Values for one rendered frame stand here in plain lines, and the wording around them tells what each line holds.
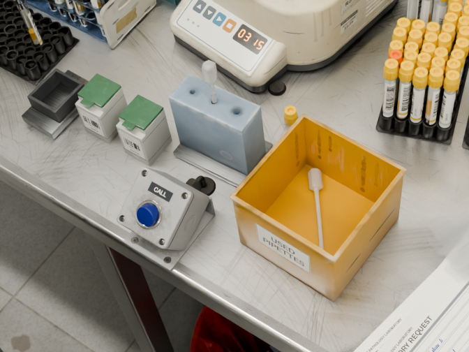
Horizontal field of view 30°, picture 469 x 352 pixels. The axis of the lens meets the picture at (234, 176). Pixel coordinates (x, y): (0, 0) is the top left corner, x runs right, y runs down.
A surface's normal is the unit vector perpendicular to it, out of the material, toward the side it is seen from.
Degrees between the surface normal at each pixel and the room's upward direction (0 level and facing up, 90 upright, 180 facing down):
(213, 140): 90
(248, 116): 0
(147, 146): 90
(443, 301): 0
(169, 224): 30
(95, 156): 0
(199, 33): 25
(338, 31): 90
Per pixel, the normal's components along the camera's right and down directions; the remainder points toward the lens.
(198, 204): 0.81, 0.44
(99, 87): -0.10, -0.55
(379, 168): -0.62, 0.69
